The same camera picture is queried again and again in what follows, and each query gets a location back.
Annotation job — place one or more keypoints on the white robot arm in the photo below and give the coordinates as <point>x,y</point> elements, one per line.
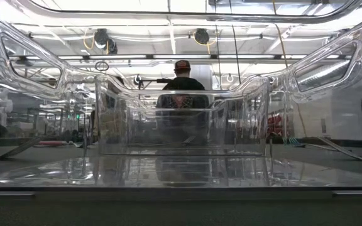
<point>3,106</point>

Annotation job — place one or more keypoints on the person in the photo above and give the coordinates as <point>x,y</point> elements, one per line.
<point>182,86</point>

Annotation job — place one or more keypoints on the white building column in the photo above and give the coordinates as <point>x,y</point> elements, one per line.
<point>206,75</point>

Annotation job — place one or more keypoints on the clear plastic bin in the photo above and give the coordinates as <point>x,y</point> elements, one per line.
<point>181,175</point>
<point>137,132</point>
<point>100,132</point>

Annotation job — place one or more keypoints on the long ceiling light fixture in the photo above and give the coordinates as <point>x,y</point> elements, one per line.
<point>121,56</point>

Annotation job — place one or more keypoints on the red equipment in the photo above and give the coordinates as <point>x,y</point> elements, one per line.
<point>276,125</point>

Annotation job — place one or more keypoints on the black overhead camera rig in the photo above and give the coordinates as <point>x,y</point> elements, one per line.
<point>163,80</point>

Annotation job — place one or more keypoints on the silver ventilation duct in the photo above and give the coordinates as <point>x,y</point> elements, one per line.
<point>322,73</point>

